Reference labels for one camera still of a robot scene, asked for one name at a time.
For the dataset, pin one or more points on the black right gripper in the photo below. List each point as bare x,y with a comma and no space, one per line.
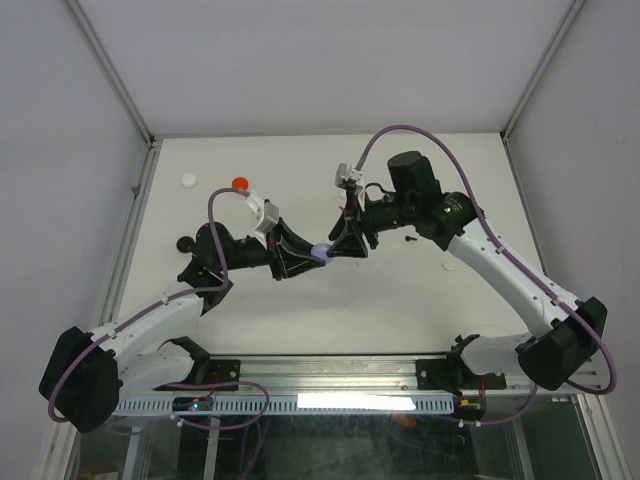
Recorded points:
357,207

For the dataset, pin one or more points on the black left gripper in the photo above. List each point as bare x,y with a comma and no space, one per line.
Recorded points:
286,263

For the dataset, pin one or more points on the purple round earbud charging case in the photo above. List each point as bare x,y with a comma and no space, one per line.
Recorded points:
321,251

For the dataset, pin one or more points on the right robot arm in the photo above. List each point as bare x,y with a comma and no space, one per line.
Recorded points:
561,329

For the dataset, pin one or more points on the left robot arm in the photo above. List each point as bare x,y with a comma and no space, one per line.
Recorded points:
198,289

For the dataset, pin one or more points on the orange round charging case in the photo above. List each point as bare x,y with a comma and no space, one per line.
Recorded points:
240,183

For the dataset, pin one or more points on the black round charging case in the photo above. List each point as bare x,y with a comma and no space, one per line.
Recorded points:
185,244

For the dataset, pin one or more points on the white round charging case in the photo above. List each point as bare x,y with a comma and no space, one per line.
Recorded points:
188,181

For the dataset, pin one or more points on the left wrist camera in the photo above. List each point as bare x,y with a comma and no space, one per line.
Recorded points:
264,218

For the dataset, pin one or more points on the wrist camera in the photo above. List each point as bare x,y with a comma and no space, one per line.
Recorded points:
264,218
347,176

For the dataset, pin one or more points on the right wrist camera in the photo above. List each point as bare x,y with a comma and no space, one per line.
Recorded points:
347,176

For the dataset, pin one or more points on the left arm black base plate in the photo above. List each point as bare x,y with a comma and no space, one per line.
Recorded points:
217,370

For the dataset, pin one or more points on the aluminium mounting rail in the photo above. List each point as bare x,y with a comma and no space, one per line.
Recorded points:
400,372

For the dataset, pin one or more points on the white slotted cable duct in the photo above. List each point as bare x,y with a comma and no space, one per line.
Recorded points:
300,404

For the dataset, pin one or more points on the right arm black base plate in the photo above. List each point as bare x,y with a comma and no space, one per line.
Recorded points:
455,378

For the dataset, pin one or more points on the aluminium frame post left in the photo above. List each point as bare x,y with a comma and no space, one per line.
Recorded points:
90,36

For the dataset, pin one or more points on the aluminium frame post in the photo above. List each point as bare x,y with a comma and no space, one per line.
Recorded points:
560,33
90,36

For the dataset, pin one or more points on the aluminium frame post right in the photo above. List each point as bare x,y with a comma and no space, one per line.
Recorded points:
560,33

